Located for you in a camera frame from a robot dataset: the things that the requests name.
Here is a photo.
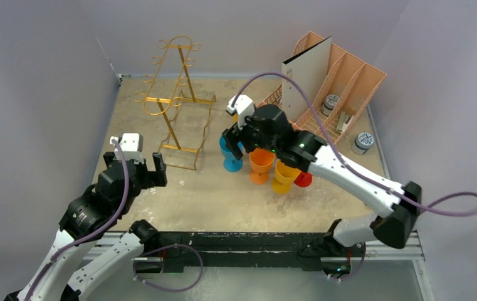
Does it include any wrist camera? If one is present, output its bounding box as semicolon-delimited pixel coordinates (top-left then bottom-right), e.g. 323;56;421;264
226;94;255;129
109;133;144;164

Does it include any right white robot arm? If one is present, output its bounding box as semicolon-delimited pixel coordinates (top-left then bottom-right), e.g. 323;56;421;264
222;98;422;255

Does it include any patterned tin in organizer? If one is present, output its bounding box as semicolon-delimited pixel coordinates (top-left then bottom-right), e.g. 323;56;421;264
322;94;340;116

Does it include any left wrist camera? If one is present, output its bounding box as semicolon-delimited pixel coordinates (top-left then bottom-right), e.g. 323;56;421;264
109;133;144;164

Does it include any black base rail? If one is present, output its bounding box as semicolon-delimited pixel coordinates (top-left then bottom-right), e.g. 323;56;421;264
134;229;365;275

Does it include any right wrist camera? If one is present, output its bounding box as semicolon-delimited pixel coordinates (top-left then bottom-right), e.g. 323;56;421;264
226;94;255;129

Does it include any peach plastic file organizer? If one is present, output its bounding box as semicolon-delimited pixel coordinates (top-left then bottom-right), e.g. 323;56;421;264
259;42;386;145

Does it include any gold wire glass rack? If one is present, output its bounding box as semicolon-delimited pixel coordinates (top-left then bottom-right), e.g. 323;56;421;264
134;35;216;171

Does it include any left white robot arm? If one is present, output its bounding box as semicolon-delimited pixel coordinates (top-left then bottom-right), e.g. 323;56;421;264
5;151;167;300

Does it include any red wine glass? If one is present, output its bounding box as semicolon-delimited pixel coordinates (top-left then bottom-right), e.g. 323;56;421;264
294;172;313;187

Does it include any grey tape roll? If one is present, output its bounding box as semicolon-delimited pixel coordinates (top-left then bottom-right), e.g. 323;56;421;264
351;132;375;155

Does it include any white binder folder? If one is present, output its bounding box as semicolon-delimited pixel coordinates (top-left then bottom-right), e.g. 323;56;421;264
281;32;332;122

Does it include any stapler in organizer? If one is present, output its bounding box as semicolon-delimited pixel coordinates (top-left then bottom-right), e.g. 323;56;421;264
337;111;352;134

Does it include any orange wine glass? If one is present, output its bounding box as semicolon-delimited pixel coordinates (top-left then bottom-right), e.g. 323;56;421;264
249;149;275;185

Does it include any blue wine glass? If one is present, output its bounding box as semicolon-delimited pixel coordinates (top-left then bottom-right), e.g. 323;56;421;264
219;136;243;172

